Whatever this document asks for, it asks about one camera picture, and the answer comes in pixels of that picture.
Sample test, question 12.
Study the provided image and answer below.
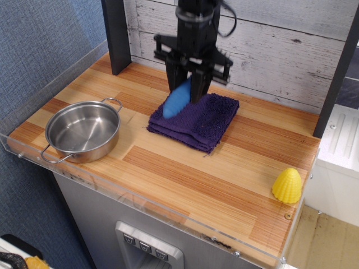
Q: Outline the stainless steel pot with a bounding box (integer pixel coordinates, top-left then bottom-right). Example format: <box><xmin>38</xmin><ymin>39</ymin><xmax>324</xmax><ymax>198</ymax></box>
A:
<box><xmin>40</xmin><ymin>98</ymin><xmax>123</xmax><ymax>164</ymax></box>

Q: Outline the purple folded cloth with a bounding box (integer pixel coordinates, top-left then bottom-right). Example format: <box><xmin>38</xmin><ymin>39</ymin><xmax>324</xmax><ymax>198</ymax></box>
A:
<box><xmin>147</xmin><ymin>93</ymin><xmax>240</xmax><ymax>154</ymax></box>

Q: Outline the silver dispenser button panel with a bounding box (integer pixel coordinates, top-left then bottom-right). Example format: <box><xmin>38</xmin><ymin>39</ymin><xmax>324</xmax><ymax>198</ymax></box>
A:
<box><xmin>115</xmin><ymin>221</ymin><xmax>185</xmax><ymax>268</ymax></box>

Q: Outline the yellow plastic corn piece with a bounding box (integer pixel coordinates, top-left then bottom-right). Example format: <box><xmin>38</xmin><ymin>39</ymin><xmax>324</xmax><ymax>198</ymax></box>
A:
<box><xmin>271</xmin><ymin>168</ymin><xmax>302</xmax><ymax>204</ymax></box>

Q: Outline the dark right upright post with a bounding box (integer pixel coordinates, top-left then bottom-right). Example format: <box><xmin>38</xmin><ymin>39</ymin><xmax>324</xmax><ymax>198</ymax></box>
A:
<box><xmin>312</xmin><ymin>6</ymin><xmax>358</xmax><ymax>138</ymax></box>

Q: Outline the white ribbed appliance top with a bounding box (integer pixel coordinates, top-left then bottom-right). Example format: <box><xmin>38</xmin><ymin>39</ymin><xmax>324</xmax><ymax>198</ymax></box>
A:
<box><xmin>319</xmin><ymin>104</ymin><xmax>358</xmax><ymax>171</ymax></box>

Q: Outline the clear acrylic guard rail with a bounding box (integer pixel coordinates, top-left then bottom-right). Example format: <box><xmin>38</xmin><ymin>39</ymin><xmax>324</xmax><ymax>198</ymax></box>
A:
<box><xmin>0</xmin><ymin>131</ymin><xmax>287</xmax><ymax>267</ymax></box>

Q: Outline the dark upright post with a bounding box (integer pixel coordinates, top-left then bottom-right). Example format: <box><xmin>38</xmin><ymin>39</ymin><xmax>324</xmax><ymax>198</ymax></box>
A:
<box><xmin>101</xmin><ymin>0</ymin><xmax>132</xmax><ymax>75</ymax></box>
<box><xmin>312</xmin><ymin>6</ymin><xmax>358</xmax><ymax>138</ymax></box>

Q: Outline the blue handled metal fork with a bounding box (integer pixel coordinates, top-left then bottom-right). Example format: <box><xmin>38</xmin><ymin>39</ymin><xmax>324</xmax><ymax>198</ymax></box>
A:
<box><xmin>162</xmin><ymin>48</ymin><xmax>229</xmax><ymax>120</ymax></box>

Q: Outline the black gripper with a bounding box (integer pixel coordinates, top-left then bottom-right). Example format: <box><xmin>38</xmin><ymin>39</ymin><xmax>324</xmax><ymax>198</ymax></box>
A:
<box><xmin>154</xmin><ymin>16</ymin><xmax>227</xmax><ymax>104</ymax></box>

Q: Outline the yellow object bottom left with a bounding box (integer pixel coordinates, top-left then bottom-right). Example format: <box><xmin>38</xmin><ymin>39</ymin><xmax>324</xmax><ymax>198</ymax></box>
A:
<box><xmin>25</xmin><ymin>256</ymin><xmax>50</xmax><ymax>269</ymax></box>

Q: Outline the black braided cable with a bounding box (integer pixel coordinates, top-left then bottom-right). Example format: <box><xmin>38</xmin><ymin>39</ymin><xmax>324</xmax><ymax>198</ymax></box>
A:
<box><xmin>0</xmin><ymin>251</ymin><xmax>27</xmax><ymax>269</ymax></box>

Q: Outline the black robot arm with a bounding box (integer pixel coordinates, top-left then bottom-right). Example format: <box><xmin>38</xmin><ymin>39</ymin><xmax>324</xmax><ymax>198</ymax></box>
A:
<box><xmin>154</xmin><ymin>1</ymin><xmax>233</xmax><ymax>103</ymax></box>

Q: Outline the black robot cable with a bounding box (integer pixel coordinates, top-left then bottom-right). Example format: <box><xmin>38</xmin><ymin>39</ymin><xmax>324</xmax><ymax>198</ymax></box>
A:
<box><xmin>217</xmin><ymin>0</ymin><xmax>238</xmax><ymax>39</ymax></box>

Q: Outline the dark left upright post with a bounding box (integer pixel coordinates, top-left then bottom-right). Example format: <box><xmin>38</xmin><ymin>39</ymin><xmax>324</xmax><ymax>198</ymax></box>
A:
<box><xmin>101</xmin><ymin>0</ymin><xmax>132</xmax><ymax>75</ymax></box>

